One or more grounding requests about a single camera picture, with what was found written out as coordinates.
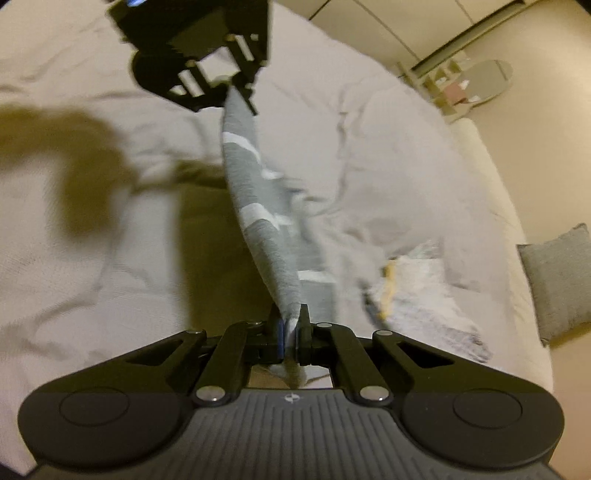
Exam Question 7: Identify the cream mattress headboard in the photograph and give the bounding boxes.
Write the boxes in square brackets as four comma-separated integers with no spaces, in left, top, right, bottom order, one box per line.
[450,118,554,392]

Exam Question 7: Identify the small shelf organiser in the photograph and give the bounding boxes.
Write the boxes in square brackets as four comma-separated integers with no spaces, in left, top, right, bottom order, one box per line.
[394,50,472,124]

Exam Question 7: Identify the grey knitted cushion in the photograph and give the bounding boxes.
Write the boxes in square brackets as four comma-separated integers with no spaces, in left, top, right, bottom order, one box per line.
[517,223,590,344]

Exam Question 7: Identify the white patterned folded garment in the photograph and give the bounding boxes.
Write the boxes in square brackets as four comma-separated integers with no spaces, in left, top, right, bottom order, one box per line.
[363,240,492,364]

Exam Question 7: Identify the oval mirror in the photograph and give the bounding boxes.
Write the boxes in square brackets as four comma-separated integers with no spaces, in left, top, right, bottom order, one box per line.
[460,60,514,107]

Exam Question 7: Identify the grey white striped shirt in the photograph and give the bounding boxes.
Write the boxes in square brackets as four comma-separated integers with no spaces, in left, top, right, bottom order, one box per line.
[221,88,335,388]

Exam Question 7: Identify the light grey bed sheet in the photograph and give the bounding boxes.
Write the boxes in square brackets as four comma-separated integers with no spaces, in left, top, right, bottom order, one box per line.
[1,1,545,473]

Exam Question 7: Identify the cream sliding wardrobe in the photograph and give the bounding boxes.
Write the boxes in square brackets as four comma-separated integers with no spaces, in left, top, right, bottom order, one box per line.
[271,1,533,74]

